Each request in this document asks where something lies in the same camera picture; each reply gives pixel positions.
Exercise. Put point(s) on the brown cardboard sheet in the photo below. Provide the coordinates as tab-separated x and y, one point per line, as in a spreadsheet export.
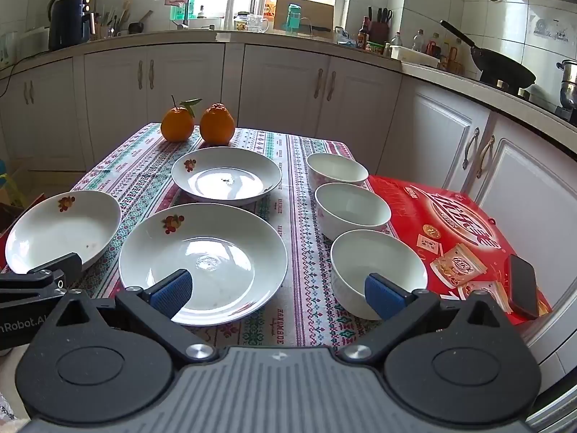
315	16

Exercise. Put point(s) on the white bowl with pink flowers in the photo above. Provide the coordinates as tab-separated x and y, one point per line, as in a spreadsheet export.
336	169
351	203
374	252

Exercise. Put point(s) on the white plastic tray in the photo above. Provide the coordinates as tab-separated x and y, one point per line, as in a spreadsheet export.
414	57

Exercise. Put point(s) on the red printed gift box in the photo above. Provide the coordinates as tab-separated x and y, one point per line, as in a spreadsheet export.
428	216

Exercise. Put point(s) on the clear plastic bottle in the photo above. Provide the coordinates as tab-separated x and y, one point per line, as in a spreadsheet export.
418	43
396	40

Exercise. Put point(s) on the black mortar with pestle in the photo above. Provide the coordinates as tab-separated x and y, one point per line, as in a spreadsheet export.
136	27

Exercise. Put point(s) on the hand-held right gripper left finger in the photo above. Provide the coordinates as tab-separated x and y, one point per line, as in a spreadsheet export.
173	291

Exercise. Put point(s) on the green dish soap bottle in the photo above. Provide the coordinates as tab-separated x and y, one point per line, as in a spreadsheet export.
189	11

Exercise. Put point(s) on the black wok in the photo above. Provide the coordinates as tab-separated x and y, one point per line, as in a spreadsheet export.
505	70

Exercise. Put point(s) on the utensil holder with utensils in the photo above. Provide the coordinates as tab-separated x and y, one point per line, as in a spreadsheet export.
110	25

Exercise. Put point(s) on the white kitchen cabinets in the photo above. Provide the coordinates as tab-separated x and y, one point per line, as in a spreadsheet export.
279	81

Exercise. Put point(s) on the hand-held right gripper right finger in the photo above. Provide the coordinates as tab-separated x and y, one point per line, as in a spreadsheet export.
383	297

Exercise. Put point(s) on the black electric kettle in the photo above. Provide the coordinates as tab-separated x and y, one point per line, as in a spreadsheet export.
67	22

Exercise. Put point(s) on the knife block with knives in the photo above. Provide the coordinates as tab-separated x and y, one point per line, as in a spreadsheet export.
381	29

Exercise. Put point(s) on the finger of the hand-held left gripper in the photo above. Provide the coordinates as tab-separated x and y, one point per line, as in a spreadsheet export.
49	270

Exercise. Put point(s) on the bumpy orange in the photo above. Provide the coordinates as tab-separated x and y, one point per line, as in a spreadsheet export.
216	124

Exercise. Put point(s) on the orange juice bottle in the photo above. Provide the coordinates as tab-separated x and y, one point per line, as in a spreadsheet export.
269	7

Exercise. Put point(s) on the white plate with fruit print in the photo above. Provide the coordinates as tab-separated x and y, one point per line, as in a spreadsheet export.
216	243
225	167
58	234

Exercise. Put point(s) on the chrome faucet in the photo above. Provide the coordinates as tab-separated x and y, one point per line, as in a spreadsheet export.
184	13

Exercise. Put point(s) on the teal water bottle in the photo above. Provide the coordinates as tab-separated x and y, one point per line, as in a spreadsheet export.
294	18

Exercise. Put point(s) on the steel pot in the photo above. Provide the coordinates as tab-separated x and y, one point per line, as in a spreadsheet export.
569	81

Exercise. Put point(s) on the glass jar with green lid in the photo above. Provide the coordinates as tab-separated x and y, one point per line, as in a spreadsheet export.
241	20

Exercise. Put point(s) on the black smartphone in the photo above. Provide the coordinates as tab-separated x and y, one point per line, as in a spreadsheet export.
523	286

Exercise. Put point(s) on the orange with stem leaf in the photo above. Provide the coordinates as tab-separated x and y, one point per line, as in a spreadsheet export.
177	124

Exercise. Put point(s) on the glass mug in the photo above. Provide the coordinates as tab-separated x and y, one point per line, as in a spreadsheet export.
256	23

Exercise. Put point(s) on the white plastic roll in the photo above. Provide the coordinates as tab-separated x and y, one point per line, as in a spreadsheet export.
229	13

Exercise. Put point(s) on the dark sauce bottle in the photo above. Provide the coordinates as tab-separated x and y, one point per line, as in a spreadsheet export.
363	36

